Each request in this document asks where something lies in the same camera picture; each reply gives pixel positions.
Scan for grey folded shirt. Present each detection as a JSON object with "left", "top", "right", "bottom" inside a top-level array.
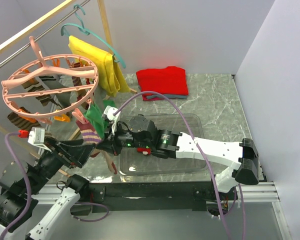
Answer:
[{"left": 138, "top": 86, "right": 188, "bottom": 101}]

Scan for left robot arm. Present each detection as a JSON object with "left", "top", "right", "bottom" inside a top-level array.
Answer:
[{"left": 0, "top": 140, "right": 95, "bottom": 240}]

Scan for wooden clothes rack frame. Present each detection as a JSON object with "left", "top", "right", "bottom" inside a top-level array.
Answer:
[{"left": 0, "top": 0, "right": 138, "bottom": 178}]

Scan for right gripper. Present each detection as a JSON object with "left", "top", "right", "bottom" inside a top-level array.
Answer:
[{"left": 95, "top": 120, "right": 152, "bottom": 157}]

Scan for red christmas sock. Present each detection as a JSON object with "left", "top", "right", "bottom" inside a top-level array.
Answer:
[{"left": 136, "top": 147, "right": 151, "bottom": 156}]

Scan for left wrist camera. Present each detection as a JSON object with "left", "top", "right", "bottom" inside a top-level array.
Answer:
[{"left": 27, "top": 127, "right": 52, "bottom": 152}]

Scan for green cloth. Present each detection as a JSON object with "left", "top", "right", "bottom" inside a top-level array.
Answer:
[{"left": 84, "top": 99, "right": 111, "bottom": 141}]

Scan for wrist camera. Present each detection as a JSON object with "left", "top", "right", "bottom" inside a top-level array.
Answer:
[
  {"left": 103, "top": 105, "right": 121, "bottom": 135},
  {"left": 27, "top": 127, "right": 52, "bottom": 152}
]

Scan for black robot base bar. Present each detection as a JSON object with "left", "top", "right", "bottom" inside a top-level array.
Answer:
[{"left": 79, "top": 181, "right": 219, "bottom": 217}]

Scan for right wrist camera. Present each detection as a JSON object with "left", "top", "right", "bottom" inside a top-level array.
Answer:
[{"left": 103, "top": 105, "right": 121, "bottom": 135}]

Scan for red folded shirt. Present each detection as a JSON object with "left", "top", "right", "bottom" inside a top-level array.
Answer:
[{"left": 136, "top": 66, "right": 189, "bottom": 96}]

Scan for aluminium rail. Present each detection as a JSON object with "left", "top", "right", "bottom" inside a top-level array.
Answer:
[{"left": 32, "top": 182, "right": 281, "bottom": 205}]

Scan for teal plastic hanger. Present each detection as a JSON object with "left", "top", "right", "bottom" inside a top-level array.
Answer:
[{"left": 60, "top": 4, "right": 127, "bottom": 69}]

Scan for clear plastic tray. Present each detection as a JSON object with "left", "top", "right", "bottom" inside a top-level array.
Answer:
[{"left": 116, "top": 114, "right": 206, "bottom": 176}]

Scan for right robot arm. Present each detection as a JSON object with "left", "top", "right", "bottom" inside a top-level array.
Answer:
[{"left": 96, "top": 115, "right": 259, "bottom": 200}]

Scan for purple striped beige sock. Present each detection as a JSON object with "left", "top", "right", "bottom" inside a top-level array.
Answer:
[{"left": 75, "top": 120, "right": 118, "bottom": 175}]

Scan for pink round clip hanger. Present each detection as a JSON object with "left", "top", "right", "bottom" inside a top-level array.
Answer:
[{"left": 1, "top": 36, "right": 99, "bottom": 123}]

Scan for metal hanging rod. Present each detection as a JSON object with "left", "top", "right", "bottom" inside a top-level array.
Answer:
[{"left": 0, "top": 0, "right": 90, "bottom": 76}]

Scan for yellow cloth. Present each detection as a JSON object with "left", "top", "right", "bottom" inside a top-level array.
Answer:
[{"left": 68, "top": 35, "right": 130, "bottom": 97}]

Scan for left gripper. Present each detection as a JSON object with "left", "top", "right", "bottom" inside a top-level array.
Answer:
[{"left": 27, "top": 135, "right": 97, "bottom": 193}]

